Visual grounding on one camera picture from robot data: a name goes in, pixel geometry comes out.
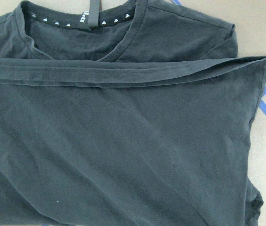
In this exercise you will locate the black t-shirt with logo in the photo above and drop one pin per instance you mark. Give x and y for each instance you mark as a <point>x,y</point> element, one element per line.
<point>139,115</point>

